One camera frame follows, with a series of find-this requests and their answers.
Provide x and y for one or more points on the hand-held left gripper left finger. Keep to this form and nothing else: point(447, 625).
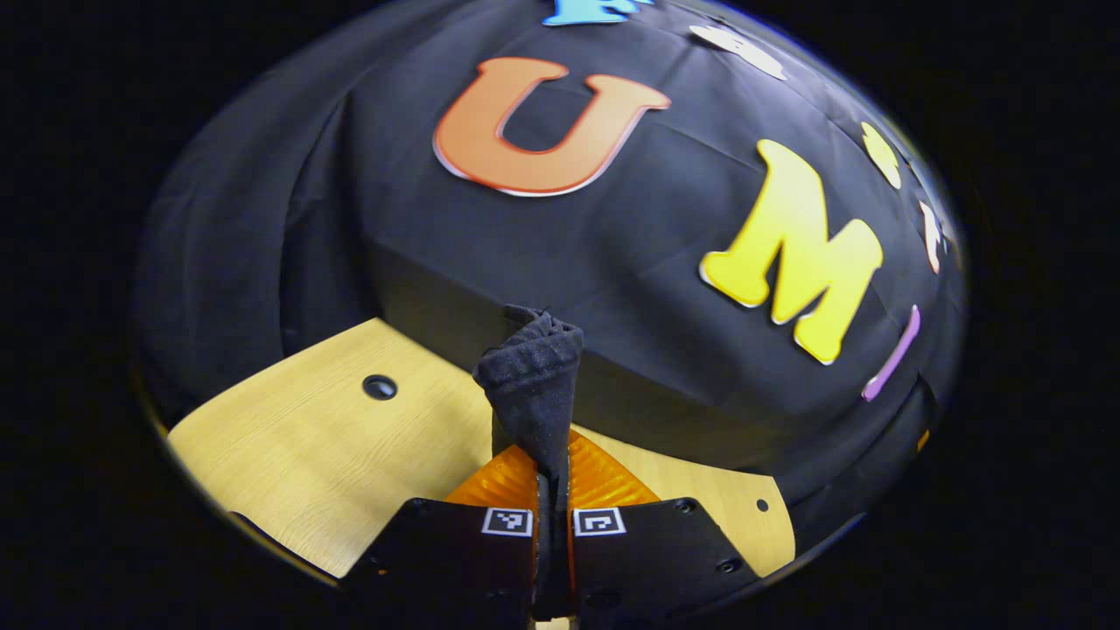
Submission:
point(446, 560)

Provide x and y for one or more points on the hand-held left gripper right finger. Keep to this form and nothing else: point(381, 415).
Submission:
point(656, 560)

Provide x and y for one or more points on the black jeans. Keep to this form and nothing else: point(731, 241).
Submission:
point(534, 385)

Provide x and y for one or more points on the black backdrop cloth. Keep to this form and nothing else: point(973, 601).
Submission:
point(612, 262)

